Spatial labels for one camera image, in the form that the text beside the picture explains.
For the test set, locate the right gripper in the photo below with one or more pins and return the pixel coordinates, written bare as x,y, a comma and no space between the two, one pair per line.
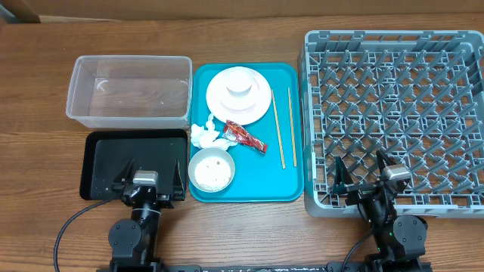
361,192

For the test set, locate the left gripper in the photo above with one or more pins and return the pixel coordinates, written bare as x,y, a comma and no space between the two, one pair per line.
125,175

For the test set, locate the grey bowl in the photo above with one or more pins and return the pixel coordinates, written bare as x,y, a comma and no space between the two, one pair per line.
202,154

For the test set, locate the rice pile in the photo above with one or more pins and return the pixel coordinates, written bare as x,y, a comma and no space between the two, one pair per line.
212,174

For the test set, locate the white tissue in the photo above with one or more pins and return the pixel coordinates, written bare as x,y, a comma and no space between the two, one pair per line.
206,136

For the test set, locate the red sauce packet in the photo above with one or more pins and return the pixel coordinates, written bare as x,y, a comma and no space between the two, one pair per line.
236,133

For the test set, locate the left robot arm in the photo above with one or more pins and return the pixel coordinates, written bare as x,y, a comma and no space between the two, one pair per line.
133,240

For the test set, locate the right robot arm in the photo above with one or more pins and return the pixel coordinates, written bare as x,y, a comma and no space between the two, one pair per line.
400,239

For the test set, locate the grey dishwasher rack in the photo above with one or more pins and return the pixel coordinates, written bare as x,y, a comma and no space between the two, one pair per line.
416,95

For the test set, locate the black plastic tray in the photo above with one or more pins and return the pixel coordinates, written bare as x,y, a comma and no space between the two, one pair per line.
107,152

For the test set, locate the teal serving tray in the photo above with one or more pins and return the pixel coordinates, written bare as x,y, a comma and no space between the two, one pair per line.
260,177

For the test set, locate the clear plastic bin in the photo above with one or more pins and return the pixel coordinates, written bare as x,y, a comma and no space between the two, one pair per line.
131,91

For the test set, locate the small pink plate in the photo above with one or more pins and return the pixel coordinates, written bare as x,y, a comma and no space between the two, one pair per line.
242,100

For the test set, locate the large white plate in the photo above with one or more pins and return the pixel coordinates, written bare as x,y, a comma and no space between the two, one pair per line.
241,117

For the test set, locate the white cup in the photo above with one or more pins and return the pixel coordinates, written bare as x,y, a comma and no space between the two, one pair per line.
238,79

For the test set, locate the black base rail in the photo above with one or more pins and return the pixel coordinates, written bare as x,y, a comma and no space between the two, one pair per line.
333,266

